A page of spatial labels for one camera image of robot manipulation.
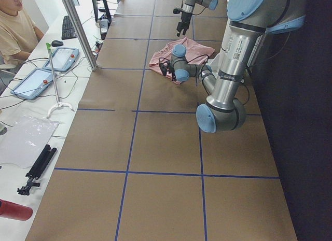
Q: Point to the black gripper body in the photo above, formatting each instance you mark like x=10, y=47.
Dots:
x=169, y=67
x=184, y=17

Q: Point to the pink snoopy t-shirt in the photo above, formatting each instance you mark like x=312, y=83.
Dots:
x=195, y=53

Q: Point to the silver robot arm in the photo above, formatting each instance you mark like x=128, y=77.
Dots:
x=186, y=11
x=249, y=19

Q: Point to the upper teach pendant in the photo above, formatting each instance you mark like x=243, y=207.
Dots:
x=63, y=58

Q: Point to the teach pendant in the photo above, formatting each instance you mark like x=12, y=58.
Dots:
x=63, y=58
x=33, y=84

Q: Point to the black keyboard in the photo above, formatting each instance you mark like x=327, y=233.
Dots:
x=68, y=31

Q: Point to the black computer mouse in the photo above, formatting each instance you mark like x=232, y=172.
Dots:
x=56, y=43

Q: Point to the lower teach pendant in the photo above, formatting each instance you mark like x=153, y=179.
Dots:
x=33, y=84

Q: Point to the person in beige shirt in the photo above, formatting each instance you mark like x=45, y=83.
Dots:
x=19, y=33

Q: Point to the clear plastic sheet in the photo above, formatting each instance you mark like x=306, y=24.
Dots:
x=26, y=136

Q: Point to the black folded tripod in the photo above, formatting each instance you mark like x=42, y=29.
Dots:
x=37, y=170

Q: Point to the red bottle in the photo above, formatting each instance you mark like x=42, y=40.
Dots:
x=15, y=211

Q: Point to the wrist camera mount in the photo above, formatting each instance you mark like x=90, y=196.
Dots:
x=164, y=67
x=177, y=10

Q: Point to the aluminium frame post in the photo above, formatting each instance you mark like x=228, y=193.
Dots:
x=72, y=13

